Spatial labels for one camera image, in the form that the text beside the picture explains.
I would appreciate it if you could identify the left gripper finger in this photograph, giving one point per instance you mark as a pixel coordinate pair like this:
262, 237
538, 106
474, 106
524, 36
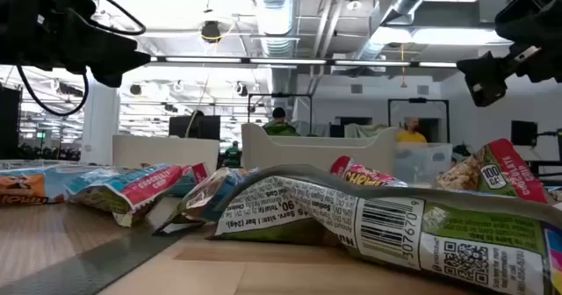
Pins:
101, 33
118, 66

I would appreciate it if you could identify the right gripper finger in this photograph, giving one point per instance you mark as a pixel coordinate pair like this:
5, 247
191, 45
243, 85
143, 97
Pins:
546, 66
483, 80

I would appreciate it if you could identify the green 100 calorie granola bar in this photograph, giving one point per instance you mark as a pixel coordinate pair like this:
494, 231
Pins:
500, 172

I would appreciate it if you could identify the pink blue chocolate chip bar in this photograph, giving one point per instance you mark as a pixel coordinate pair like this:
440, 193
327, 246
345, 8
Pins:
131, 189

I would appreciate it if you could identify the orange and blue granola bar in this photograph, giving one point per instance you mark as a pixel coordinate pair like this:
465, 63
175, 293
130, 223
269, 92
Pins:
26, 187

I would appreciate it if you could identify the blue red-ended granola bar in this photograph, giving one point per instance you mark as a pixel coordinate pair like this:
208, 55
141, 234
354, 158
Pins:
193, 176

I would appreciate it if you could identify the red and yellow granola bar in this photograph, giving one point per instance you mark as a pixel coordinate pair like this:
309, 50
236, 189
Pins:
364, 174

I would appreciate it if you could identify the brown and blue granola bar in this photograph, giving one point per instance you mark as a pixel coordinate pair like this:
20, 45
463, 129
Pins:
206, 198

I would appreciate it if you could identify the green white barcode granola bar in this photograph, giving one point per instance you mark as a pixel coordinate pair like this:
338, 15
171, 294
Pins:
395, 225

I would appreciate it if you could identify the white pillar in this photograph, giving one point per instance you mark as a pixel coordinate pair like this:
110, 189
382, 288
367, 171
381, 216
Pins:
100, 119

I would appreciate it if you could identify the small black monitor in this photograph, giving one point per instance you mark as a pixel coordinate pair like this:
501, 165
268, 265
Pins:
524, 132

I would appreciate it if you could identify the person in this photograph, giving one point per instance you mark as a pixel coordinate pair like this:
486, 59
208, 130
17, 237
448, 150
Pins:
232, 156
410, 137
281, 128

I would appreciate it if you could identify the white rectangular bin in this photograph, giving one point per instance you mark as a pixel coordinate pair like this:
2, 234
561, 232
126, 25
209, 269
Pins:
162, 152

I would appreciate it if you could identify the black cabinet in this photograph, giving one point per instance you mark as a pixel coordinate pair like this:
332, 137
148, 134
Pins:
9, 124

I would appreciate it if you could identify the round black ceiling device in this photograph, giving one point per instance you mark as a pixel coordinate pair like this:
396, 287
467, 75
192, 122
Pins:
211, 31

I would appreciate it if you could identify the green exit sign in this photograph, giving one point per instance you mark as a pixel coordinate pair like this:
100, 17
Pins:
41, 134

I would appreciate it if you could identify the clear plastic bin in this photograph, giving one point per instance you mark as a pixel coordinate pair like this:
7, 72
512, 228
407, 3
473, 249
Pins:
421, 163

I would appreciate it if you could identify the pale green cloth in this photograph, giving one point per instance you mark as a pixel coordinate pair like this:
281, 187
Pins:
364, 131

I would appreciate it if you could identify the long ceiling light strip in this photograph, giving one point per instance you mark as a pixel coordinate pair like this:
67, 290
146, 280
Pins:
285, 61

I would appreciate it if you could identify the white bin with curved ends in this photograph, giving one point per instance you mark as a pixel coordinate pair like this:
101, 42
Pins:
307, 154

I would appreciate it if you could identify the grey tape strip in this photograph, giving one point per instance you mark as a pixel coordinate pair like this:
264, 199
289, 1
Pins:
88, 268

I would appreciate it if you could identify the silver corrugated ventilation duct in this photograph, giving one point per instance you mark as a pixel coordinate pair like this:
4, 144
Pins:
274, 14

